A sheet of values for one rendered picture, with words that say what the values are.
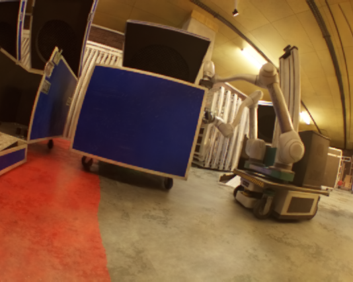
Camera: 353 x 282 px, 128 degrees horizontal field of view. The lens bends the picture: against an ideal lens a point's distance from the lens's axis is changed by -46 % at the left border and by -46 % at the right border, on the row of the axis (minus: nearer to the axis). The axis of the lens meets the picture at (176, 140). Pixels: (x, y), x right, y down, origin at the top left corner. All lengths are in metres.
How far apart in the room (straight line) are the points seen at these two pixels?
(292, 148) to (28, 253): 1.34
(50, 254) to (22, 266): 0.12
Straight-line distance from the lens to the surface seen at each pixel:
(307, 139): 1.62
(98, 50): 3.61
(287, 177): 1.33
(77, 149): 1.41
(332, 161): 7.22
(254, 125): 1.94
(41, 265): 0.58
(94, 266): 0.58
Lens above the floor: 0.44
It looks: 1 degrees up
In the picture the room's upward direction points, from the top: 14 degrees clockwise
